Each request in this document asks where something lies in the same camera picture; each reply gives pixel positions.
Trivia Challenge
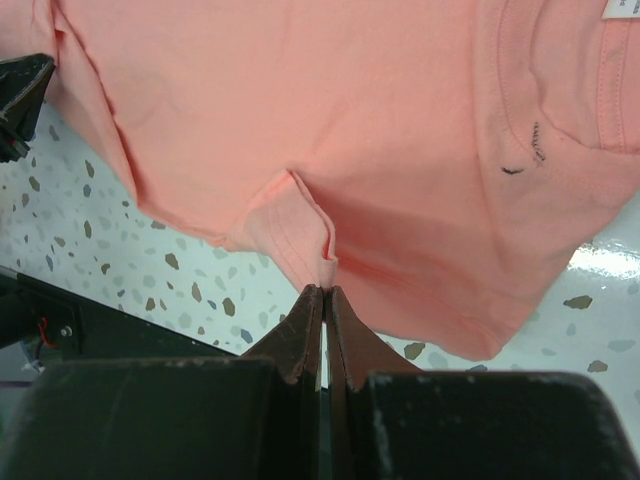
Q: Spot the salmon pink t shirt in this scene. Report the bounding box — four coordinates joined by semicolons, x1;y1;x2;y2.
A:
1;1;639;361

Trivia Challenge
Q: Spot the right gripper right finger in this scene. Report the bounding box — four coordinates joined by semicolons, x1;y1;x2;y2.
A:
325;286;420;390

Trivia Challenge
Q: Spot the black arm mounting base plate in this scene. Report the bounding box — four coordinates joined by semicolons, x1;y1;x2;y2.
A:
1;267;234;360

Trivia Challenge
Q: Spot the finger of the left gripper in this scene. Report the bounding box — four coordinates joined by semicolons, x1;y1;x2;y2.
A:
0;53;55;163

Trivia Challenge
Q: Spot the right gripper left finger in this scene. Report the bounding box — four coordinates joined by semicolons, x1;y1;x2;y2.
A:
241;285;324;388

